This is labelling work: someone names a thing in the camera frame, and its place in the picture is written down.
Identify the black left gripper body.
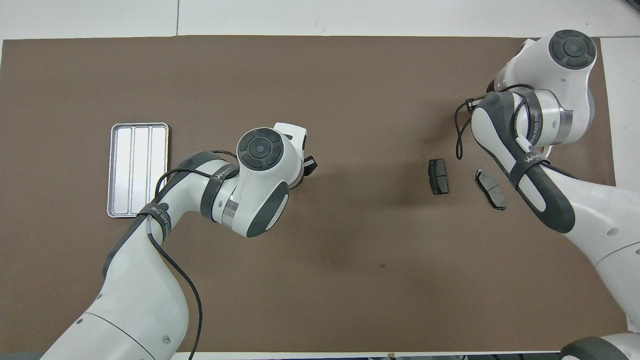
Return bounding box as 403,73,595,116
289,156,319,190

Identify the silver metal tray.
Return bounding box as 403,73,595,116
106,122,170,219

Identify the brown table mat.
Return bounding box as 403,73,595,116
0,35,629,354

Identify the rectangular dark brake pad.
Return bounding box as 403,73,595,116
428,158,449,195

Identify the curved dark brake pad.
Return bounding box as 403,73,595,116
475,169,507,211

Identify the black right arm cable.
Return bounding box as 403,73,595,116
454,84,551,166

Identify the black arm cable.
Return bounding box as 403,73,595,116
146,150,240,360
454,84,551,166

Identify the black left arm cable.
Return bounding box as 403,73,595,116
146,150,240,360

